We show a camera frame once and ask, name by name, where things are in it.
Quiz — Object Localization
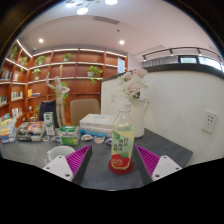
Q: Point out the grey curtain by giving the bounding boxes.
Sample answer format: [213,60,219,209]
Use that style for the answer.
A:
[143,55,179,69]

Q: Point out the dark framed window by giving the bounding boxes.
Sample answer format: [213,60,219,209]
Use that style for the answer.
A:
[178,54,224,72]

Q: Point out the white ceramic vase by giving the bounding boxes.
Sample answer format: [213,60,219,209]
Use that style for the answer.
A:
[128,97,150,138]

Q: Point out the white book stack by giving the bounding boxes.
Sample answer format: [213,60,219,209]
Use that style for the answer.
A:
[79,113,118,138]

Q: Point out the colourful book stack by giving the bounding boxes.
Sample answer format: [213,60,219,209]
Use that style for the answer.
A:
[0,115,18,145]

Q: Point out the wooden artist mannequin figure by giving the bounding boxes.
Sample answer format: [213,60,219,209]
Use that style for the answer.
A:
[45,71,72,128]

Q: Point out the yellow drink bottle white cap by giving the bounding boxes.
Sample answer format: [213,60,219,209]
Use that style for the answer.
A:
[110,101,136,172]

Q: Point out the tall green white carton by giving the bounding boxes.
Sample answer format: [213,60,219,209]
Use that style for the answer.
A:
[43,111,56,137]

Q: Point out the branched ceiling lamp round bulbs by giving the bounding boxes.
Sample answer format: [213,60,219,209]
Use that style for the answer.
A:
[64,0,119,16]

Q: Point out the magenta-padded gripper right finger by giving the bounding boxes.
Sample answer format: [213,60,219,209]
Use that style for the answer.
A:
[134,144,183,187]

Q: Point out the ceiling air vent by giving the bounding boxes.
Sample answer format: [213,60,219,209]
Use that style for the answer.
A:
[93,15,120,25]

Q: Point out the dark office chair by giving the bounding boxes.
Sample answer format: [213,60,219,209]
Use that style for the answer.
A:
[38,99,58,123]

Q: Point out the green white box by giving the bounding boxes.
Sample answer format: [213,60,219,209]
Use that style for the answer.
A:
[58,124,81,146]

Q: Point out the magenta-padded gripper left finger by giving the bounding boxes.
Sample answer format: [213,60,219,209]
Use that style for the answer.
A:
[42,144,94,187]

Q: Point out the wooden shelf unit with books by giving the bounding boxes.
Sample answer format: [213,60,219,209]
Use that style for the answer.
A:
[0,39,128,129]

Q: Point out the dark book stack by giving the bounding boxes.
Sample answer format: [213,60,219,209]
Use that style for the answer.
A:
[16,120,47,143]

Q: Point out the white mug grey triangle pattern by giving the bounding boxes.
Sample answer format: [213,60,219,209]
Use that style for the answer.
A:
[46,145,76,164]

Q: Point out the white wall socket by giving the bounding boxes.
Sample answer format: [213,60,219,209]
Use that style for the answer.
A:
[201,109,218,135]

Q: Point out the white wall notice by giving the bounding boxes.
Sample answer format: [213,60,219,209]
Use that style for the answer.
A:
[117,57,127,74]

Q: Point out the black track light rail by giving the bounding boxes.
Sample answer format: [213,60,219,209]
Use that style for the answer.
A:
[141,46,223,63]

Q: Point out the tan upholstered chair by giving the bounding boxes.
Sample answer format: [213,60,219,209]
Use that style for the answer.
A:
[69,98,102,127]

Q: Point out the pink white flower bouquet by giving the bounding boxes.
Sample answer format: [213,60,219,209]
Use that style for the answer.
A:
[116,68,149,101]

